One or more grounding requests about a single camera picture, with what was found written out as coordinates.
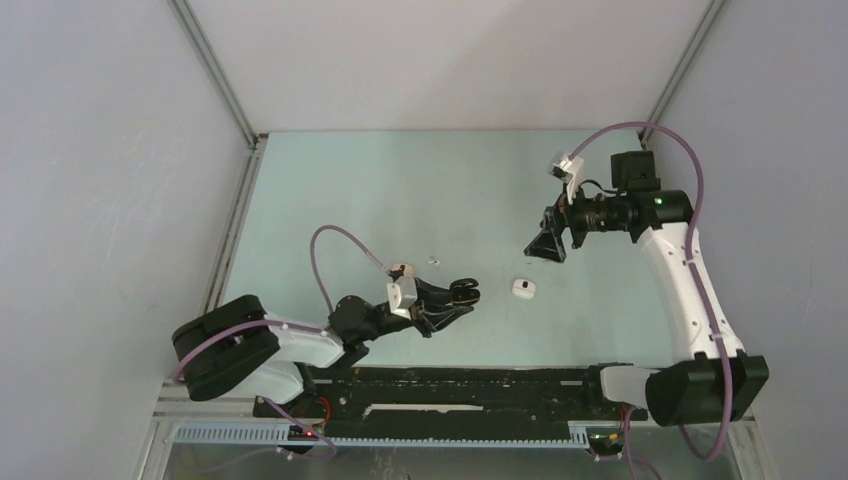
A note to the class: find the aluminium frame rail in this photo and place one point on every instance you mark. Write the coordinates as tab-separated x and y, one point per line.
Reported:
173	403

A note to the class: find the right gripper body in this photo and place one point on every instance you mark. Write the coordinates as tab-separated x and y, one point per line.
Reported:
575	216

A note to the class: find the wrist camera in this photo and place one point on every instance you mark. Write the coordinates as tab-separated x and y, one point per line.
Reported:
402	294
569	169

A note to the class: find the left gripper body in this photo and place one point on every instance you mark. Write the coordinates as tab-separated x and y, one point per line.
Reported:
420	319

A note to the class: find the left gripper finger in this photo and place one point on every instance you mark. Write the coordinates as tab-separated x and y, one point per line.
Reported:
440	320
432	295

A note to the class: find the black earbud charging case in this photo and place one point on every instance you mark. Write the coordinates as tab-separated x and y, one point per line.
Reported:
464	292

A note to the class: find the white earbud charging case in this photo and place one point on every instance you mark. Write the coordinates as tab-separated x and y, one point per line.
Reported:
524	289

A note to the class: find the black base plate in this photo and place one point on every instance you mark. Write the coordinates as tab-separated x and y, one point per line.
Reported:
454	404

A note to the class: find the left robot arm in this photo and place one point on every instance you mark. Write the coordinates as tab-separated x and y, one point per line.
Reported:
239	348

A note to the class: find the beige earbud charging case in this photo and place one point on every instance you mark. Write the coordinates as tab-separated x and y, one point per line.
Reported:
401	269

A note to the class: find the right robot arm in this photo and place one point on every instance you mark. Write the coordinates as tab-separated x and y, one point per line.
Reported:
711	377

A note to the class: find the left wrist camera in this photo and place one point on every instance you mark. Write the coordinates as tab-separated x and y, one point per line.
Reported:
402	294

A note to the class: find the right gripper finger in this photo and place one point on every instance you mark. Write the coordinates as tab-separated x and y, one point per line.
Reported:
547	245
553	220

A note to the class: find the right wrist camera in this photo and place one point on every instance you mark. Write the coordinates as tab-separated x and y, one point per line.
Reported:
569	169

